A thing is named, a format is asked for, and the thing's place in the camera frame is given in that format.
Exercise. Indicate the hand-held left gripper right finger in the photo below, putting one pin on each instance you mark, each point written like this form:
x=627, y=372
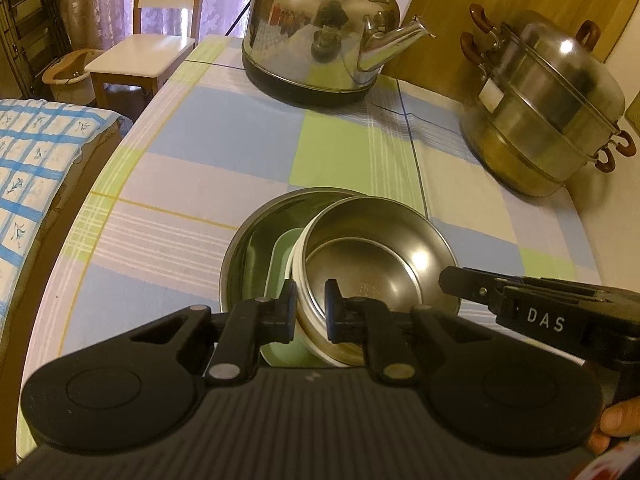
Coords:
x=332, y=310

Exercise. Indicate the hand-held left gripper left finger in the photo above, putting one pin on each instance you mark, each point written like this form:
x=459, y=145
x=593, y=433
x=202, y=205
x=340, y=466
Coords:
x=286, y=310

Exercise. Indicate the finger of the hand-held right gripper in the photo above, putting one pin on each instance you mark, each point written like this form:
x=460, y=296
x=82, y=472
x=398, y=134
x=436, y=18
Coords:
x=465, y=282

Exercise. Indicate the green square plate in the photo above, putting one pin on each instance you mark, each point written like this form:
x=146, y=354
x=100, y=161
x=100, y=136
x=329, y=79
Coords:
x=280, y=270

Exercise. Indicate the cream plastic bowl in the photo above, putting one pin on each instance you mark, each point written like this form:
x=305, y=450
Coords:
x=297, y=270

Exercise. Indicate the large shallow steel plate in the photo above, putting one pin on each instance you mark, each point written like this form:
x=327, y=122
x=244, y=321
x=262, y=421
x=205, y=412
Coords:
x=250, y=260

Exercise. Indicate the stainless steel bowl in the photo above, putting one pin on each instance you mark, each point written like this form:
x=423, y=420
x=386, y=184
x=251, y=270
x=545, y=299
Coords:
x=380, y=260

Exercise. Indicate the person's right hand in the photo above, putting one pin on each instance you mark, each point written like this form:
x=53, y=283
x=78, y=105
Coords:
x=622, y=417

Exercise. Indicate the red patterned cloth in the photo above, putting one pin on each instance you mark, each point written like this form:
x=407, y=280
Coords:
x=610, y=467

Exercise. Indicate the plaid pastel tablecloth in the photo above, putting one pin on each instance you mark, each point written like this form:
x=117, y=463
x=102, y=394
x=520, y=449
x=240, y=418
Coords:
x=225, y=150

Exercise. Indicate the stainless steel steamer pot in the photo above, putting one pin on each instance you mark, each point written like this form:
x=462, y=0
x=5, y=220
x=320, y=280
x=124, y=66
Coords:
x=550, y=100

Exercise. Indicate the stainless steel kettle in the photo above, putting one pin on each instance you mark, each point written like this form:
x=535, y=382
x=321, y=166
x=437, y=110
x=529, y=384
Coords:
x=310, y=35

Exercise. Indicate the blue checked blanket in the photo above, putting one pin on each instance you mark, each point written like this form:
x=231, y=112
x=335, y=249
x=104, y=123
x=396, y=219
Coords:
x=35, y=170

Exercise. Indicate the wooden chair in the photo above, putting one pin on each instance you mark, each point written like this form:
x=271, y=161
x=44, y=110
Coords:
x=135, y=55

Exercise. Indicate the purple patterned curtain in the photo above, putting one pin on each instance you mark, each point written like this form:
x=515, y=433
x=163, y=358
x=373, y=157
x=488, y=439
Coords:
x=220, y=0

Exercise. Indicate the black folding rack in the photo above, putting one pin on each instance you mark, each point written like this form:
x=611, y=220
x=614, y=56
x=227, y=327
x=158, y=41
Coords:
x=30, y=20

